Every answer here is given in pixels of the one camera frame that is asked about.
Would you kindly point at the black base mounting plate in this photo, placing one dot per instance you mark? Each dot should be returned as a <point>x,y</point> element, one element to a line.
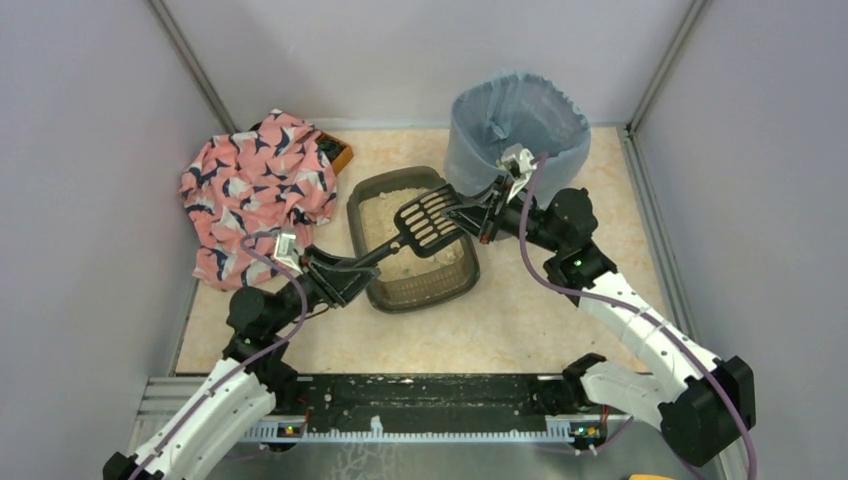
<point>429,403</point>

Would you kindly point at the dark green litter box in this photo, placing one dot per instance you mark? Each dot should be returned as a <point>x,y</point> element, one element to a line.
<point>418,291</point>

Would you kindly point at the blue plastic bin liner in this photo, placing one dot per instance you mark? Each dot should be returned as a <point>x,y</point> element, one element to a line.
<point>516,108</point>

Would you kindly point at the pink patterned cloth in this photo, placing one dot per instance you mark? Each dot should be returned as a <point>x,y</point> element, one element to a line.
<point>272,177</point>

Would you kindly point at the black litter scoop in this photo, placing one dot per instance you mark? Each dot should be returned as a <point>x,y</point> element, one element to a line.
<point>422,226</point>

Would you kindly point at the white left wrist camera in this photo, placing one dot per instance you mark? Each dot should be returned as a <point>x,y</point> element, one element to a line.
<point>285,249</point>

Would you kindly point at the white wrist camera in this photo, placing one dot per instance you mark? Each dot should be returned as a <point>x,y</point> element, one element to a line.
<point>285,249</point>
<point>518,161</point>

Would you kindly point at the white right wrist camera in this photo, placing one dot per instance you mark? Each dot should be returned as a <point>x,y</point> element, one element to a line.
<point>518,161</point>

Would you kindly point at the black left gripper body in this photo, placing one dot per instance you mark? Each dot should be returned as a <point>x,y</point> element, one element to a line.
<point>324,280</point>

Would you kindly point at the aluminium frame rail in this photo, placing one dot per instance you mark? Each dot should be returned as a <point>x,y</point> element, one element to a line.
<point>581,428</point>

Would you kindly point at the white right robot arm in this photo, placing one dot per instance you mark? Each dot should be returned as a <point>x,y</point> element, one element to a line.
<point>649,338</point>

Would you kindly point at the wooden tray box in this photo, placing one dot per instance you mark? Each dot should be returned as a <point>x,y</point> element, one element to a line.
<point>338,152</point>

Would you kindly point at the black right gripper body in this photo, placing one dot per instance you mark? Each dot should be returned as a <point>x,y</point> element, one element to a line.
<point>486,213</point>

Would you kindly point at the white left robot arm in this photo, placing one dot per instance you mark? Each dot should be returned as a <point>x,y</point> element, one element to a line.
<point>251,380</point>

